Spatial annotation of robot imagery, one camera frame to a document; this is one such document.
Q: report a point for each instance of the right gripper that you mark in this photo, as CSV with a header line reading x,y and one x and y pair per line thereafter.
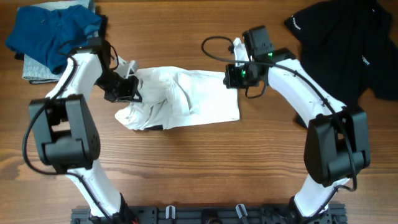
x,y
231,79

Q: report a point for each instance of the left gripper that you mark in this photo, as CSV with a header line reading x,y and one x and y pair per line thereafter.
x,y
130,94

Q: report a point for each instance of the white t-shirt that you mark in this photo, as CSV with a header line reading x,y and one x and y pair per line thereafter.
x,y
175,97

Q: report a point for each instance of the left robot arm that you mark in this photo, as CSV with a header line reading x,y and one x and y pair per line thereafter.
x,y
62,138

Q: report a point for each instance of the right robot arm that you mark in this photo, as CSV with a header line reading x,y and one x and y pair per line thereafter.
x,y
337,142

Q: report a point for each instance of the light grey folded jeans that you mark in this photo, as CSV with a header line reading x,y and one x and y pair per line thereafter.
x,y
35,72

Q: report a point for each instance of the blue folded shirt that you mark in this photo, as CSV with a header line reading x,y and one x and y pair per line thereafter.
x,y
46,36

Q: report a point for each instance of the black folded garment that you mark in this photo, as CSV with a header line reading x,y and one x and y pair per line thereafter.
x,y
44,32

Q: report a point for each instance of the black t-shirt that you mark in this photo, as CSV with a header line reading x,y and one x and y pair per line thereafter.
x,y
346,48

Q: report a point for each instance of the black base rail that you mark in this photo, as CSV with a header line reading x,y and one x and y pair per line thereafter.
x,y
208,214

